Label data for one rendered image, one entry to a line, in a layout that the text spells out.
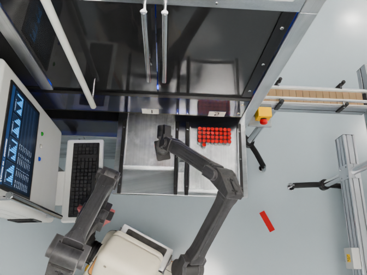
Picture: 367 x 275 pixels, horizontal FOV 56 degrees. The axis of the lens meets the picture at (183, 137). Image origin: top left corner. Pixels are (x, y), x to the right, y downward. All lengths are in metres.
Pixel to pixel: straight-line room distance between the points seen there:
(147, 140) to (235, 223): 1.14
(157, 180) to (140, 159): 0.14
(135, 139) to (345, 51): 2.35
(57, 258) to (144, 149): 0.93
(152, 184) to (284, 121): 1.57
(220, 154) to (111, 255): 0.86
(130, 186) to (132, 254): 0.58
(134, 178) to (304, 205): 1.52
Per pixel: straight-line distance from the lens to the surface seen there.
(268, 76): 1.46
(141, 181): 1.80
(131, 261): 1.26
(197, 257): 1.32
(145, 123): 1.89
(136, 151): 1.84
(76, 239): 1.08
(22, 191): 1.50
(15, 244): 2.83
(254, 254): 2.72
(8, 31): 1.34
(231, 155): 1.86
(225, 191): 1.18
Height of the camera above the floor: 2.63
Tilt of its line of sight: 70 degrees down
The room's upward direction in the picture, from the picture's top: 10 degrees clockwise
